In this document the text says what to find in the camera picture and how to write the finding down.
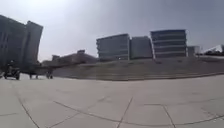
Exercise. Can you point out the person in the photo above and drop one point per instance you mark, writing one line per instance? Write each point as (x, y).
(32, 72)
(49, 73)

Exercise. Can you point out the grey narrow building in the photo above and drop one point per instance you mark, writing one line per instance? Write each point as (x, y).
(141, 48)

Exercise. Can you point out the wide grey stone steps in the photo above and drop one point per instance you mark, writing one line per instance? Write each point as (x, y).
(133, 69)

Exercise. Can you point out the low brown building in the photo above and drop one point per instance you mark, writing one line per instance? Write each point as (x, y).
(71, 59)

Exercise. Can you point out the grey paved plaza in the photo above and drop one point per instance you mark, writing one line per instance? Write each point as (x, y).
(100, 96)

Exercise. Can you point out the grey building with banded windows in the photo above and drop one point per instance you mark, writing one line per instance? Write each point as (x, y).
(169, 44)

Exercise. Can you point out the tall dark building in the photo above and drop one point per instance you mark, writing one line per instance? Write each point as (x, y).
(16, 43)

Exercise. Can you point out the vehicle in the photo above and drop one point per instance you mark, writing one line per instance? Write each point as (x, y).
(12, 72)

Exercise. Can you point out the grey office building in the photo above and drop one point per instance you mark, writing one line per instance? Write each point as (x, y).
(113, 47)

